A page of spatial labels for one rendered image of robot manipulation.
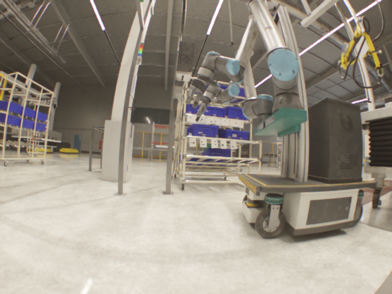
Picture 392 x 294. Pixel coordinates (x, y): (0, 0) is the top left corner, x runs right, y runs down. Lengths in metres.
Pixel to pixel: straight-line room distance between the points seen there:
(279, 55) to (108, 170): 2.44
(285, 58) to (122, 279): 1.12
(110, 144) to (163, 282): 2.20
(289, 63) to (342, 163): 0.68
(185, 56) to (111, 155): 1.69
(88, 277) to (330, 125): 1.37
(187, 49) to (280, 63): 1.20
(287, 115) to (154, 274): 0.93
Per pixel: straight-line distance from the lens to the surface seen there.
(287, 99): 0.96
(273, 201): 0.93
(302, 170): 1.12
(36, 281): 0.73
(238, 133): 2.51
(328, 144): 1.12
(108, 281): 0.68
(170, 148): 1.93
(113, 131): 2.60
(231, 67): 0.96
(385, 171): 1.42
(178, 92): 1.84
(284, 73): 0.83
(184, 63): 1.75
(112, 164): 2.59
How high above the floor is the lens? 0.45
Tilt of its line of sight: 3 degrees up
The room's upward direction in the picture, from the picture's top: 3 degrees clockwise
